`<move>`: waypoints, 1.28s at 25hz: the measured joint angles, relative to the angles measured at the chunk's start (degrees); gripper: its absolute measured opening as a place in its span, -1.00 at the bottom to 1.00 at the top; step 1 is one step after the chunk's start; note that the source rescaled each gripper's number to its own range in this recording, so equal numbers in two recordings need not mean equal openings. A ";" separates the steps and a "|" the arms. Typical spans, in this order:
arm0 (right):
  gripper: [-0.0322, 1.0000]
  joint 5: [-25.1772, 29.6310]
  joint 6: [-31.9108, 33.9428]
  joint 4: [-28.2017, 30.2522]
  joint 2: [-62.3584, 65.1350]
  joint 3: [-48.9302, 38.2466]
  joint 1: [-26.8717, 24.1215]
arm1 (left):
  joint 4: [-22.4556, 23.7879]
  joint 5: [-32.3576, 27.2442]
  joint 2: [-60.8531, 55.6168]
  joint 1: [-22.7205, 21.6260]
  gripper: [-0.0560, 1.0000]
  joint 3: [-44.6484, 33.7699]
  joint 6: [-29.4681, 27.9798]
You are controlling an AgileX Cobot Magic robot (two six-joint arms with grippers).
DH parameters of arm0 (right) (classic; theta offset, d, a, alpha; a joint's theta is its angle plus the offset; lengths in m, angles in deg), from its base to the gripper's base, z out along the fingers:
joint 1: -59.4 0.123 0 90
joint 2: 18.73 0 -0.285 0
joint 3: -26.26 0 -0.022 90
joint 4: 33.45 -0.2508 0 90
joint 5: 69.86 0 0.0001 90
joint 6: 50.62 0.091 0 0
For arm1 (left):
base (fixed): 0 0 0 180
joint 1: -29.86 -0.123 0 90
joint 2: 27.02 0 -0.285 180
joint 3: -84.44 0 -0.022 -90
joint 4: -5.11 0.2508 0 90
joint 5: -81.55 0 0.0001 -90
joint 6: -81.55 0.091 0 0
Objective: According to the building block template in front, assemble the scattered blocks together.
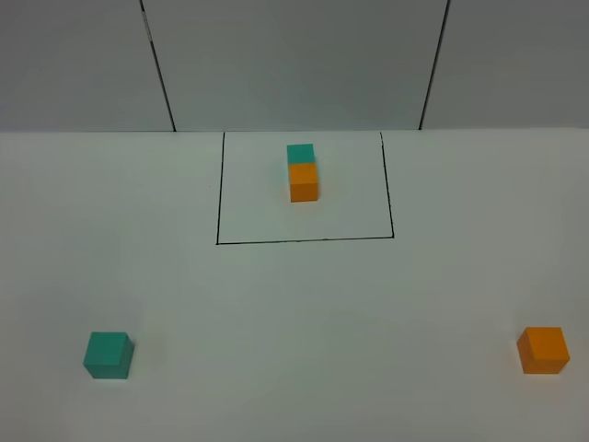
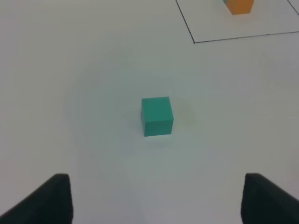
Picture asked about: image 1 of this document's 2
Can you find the teal template block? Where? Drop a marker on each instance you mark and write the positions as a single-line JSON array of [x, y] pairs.
[[300, 154]]

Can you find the orange template block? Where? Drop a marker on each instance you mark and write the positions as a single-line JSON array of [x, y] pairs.
[[303, 182]]

